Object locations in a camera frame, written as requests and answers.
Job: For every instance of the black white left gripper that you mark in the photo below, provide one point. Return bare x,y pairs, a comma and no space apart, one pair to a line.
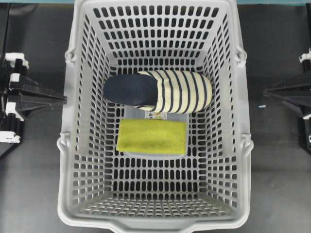
13,66

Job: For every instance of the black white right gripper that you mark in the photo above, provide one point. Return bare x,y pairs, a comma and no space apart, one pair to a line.
295,93

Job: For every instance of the grey plastic shopping basket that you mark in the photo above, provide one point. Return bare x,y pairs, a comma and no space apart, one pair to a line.
99,186

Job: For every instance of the yellow green folded cloth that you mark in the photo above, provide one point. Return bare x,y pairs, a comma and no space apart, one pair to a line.
149,136

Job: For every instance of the clear plastic flat box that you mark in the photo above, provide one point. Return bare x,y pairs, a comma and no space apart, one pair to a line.
135,113

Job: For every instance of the striped cream navy slipper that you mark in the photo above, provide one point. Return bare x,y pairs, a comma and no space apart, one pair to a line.
160,91

